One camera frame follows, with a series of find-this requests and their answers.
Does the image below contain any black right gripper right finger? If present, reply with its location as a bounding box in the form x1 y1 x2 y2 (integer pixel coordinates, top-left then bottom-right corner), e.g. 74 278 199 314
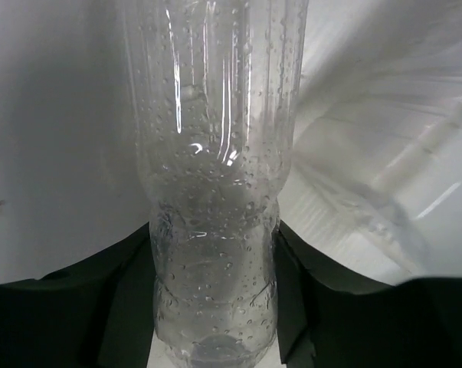
274 224 462 367

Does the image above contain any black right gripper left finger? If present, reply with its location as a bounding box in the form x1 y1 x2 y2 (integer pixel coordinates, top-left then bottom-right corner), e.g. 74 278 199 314
0 225 155 367

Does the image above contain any tall clear plastic bottle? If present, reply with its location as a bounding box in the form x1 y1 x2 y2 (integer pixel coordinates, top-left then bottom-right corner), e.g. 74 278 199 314
121 1 308 367

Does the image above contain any olive green mesh bin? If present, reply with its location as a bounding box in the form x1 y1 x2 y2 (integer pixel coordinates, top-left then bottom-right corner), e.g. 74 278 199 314
279 1 462 284

